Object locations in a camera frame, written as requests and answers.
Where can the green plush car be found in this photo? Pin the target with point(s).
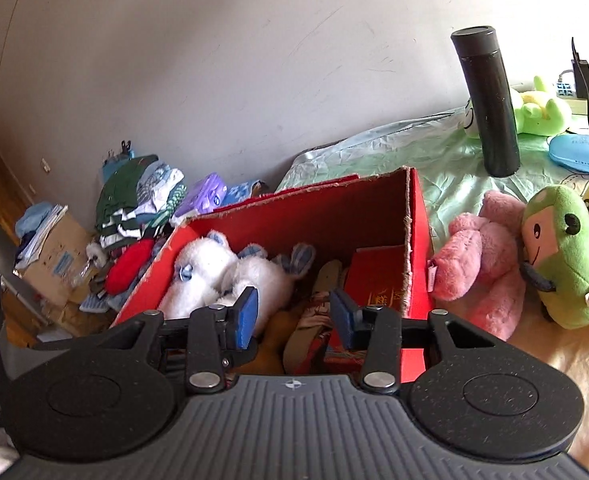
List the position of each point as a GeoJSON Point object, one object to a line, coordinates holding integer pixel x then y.
{"type": "Point", "coordinates": [564, 260]}

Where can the white power strip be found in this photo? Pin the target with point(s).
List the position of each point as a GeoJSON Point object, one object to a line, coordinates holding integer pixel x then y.
{"type": "Point", "coordinates": [586, 107]}

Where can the patterned slipper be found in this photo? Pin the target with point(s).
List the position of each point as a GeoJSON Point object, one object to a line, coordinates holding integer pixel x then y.
{"type": "Point", "coordinates": [308, 332]}

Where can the white plush bear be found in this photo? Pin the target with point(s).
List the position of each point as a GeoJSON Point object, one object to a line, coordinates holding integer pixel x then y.
{"type": "Point", "coordinates": [194, 270]}

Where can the brown cardboard box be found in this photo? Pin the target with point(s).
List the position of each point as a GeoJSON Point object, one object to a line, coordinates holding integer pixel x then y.
{"type": "Point", "coordinates": [59, 255]}

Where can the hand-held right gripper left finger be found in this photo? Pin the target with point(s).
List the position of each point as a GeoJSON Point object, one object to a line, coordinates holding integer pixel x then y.
{"type": "Point", "coordinates": [247, 317]}

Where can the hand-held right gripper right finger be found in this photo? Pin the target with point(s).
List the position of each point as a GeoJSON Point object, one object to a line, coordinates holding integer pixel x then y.
{"type": "Point", "coordinates": [342, 317]}

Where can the red cloth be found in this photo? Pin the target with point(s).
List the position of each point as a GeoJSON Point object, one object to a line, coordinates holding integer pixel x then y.
{"type": "Point", "coordinates": [129, 265]}

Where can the brown plush toy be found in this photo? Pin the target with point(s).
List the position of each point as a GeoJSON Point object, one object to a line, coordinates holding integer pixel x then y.
{"type": "Point", "coordinates": [274, 332]}

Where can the red flat packet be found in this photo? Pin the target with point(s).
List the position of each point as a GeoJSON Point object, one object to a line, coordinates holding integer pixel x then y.
{"type": "Point", "coordinates": [377, 275]}

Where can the blue oval case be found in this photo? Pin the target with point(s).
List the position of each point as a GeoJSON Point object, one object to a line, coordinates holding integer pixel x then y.
{"type": "Point", "coordinates": [581, 152]}

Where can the green plush frog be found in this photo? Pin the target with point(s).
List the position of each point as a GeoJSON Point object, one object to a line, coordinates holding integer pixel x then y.
{"type": "Point", "coordinates": [539, 110]}

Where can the black clip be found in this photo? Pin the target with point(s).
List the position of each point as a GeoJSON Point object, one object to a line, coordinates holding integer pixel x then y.
{"type": "Point", "coordinates": [126, 148]}

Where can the purple tissue packet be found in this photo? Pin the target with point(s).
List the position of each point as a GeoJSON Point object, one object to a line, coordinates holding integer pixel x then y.
{"type": "Point", "coordinates": [202, 197]}

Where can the light blue cloth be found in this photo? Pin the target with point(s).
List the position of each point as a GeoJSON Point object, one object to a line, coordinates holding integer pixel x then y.
{"type": "Point", "coordinates": [34, 217]}

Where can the black charger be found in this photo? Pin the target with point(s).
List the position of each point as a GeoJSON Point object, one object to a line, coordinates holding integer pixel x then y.
{"type": "Point", "coordinates": [582, 80]}

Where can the blue printed packet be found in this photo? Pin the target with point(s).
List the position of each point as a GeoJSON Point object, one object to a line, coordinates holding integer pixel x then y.
{"type": "Point", "coordinates": [239, 192]}

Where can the red cardboard box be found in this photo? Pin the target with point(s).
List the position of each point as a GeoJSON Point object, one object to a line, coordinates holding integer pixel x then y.
{"type": "Point", "coordinates": [324, 210]}

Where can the pink plush toy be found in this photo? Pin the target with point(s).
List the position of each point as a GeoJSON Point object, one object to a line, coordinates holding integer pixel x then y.
{"type": "Point", "coordinates": [479, 270]}

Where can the black thermos bottle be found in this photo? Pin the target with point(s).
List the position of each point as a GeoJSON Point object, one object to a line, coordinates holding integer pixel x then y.
{"type": "Point", "coordinates": [491, 105]}

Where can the pile of folded clothes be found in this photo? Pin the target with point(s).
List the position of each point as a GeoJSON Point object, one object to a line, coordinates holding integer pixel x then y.
{"type": "Point", "coordinates": [129, 200]}

